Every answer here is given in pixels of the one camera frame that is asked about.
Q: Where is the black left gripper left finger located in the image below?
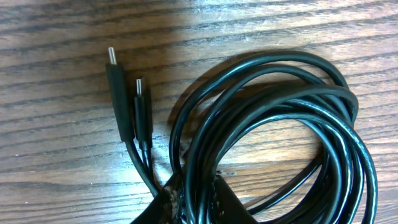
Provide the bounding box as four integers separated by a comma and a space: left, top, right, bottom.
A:
131, 175, 187, 224

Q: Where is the thick smooth black USB cable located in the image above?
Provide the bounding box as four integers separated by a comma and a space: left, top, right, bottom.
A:
104, 46, 379, 224

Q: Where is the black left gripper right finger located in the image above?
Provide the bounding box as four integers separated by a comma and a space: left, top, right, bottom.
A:
211, 175, 257, 224

